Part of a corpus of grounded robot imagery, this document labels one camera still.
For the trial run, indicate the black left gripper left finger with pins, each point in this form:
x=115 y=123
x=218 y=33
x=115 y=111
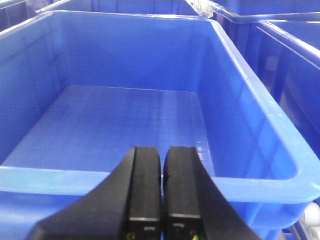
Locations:
x=124 y=206

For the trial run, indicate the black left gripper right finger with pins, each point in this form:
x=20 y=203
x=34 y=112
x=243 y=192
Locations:
x=194 y=207

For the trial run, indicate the large blue plastic crate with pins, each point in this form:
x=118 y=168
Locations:
x=78 y=89

